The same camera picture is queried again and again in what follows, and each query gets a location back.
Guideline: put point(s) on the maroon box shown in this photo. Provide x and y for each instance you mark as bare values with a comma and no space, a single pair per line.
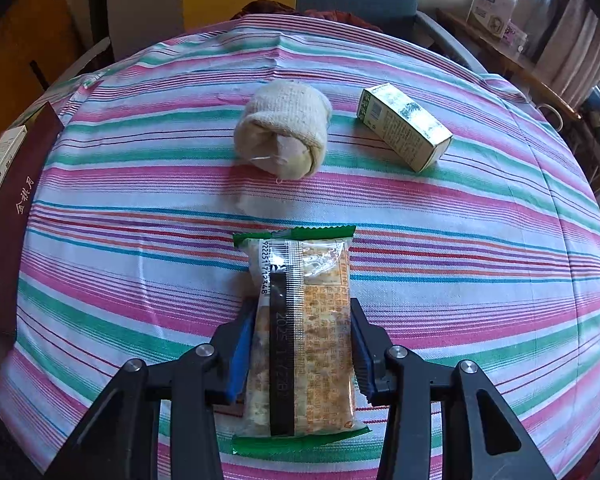
15,220

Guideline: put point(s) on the striped beige curtain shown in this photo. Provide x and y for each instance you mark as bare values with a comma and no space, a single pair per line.
575,50

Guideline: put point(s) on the white printed carton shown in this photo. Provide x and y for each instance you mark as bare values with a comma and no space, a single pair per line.
490,5

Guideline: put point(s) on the green-edged clear snack packet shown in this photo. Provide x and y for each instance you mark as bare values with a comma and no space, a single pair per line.
320,320

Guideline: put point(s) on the purple package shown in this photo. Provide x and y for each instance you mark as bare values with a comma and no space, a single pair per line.
515,35

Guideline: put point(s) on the cream cardboard box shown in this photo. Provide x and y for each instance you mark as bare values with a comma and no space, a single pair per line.
2,155

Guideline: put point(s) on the rolled beige sock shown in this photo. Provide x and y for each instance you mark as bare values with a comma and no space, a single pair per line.
285,115

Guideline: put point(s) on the wooden desk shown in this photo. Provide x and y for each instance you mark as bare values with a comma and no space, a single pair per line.
525,70

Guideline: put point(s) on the blue round object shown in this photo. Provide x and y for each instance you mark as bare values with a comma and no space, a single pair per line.
595,96

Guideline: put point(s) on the green cardboard box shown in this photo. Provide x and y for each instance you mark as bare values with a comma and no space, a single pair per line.
410,130

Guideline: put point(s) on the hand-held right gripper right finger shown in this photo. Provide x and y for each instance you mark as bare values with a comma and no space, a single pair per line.
362,360

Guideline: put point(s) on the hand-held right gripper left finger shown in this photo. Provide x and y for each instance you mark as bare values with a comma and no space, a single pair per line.
240,355

